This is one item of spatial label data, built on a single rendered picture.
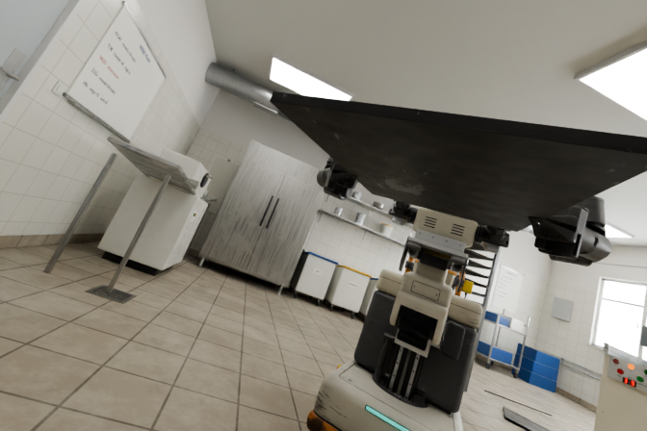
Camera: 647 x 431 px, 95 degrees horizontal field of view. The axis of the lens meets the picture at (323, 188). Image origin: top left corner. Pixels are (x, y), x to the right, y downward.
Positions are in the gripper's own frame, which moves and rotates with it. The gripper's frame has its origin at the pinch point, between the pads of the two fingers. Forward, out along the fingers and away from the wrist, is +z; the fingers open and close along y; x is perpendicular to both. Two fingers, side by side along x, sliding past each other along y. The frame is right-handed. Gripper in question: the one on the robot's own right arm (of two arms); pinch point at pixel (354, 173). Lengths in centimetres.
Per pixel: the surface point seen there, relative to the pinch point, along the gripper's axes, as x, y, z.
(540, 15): 146, 189, -82
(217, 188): -21, 1, -489
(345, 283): 219, -84, -385
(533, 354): 607, -110, -317
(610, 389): 246, -55, -52
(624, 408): 245, -62, -43
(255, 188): 30, 17, -396
